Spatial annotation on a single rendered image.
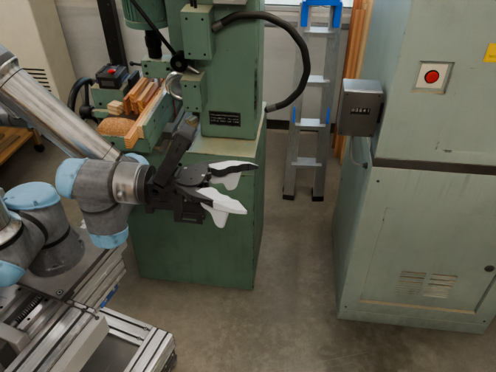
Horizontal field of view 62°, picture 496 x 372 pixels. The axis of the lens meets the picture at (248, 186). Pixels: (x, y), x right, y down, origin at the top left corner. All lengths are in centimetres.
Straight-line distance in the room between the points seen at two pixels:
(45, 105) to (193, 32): 63
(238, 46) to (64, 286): 91
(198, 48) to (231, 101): 25
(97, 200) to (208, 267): 128
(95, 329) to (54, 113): 58
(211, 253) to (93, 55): 189
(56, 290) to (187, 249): 88
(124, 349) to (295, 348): 72
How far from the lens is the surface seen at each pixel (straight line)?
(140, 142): 151
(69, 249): 119
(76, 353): 117
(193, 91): 146
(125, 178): 74
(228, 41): 146
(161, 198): 76
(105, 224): 83
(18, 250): 103
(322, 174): 248
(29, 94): 90
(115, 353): 176
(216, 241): 187
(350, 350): 198
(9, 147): 310
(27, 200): 109
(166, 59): 165
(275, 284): 212
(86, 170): 77
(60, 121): 90
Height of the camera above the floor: 169
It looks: 39 degrees down
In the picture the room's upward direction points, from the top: straight up
